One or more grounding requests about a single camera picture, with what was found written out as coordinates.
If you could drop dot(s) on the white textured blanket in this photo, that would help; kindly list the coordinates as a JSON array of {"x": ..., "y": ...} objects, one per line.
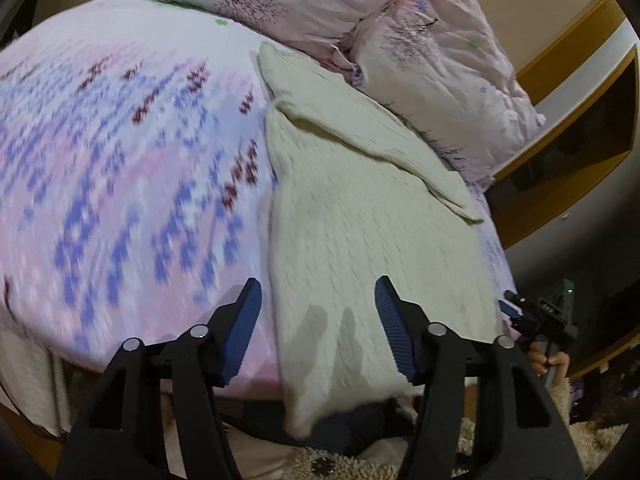
[{"x": 30, "y": 385}]

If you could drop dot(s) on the person's right hand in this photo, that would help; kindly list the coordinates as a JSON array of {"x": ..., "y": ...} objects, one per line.
[{"x": 542, "y": 360}]

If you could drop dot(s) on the pink purple printed bed sheet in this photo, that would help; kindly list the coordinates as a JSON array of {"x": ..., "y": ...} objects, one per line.
[{"x": 125, "y": 185}]

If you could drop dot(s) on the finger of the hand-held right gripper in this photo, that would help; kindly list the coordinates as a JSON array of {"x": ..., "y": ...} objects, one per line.
[{"x": 510, "y": 307}]

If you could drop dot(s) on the cream knit sweater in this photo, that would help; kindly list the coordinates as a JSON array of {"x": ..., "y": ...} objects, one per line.
[{"x": 360, "y": 240}]

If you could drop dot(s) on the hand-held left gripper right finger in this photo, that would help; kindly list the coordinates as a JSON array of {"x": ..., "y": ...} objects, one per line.
[{"x": 396, "y": 332}]

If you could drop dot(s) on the pink floral pillow right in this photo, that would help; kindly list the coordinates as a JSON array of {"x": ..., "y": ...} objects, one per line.
[{"x": 440, "y": 75}]

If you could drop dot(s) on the wooden bed headboard shelf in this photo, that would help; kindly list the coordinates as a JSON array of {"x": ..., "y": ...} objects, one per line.
[{"x": 575, "y": 125}]

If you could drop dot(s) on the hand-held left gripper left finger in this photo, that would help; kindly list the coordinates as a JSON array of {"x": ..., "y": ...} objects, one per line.
[{"x": 239, "y": 332}]

